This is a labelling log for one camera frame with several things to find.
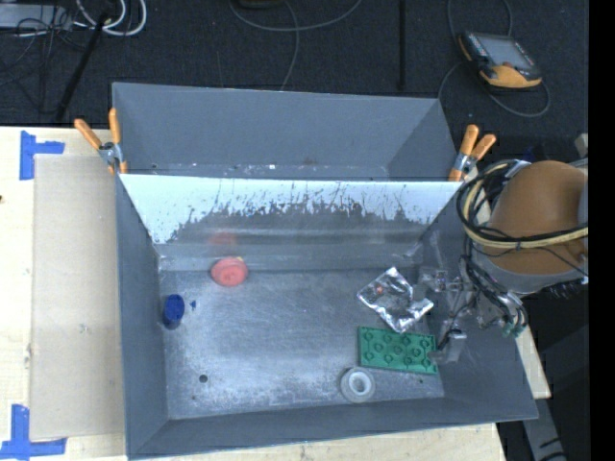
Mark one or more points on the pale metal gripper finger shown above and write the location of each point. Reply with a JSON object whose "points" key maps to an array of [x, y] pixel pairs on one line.
{"points": [[435, 279], [451, 346]]}

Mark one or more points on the clear plastic packet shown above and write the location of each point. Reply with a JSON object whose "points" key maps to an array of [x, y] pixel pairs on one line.
{"points": [[391, 298]]}

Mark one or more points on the green studded flat block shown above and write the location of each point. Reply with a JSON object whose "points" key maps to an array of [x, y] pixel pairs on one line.
{"points": [[396, 350]]}

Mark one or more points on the grey metal bin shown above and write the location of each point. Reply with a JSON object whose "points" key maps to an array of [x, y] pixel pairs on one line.
{"points": [[288, 334]]}

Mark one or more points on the red round disc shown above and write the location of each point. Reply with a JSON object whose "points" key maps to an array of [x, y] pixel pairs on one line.
{"points": [[229, 272]]}

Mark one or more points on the blue cup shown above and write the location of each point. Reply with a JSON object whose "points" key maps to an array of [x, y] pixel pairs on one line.
{"points": [[173, 310]]}

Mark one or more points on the pale wood board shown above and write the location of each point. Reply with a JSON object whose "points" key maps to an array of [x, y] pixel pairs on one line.
{"points": [[77, 296]]}

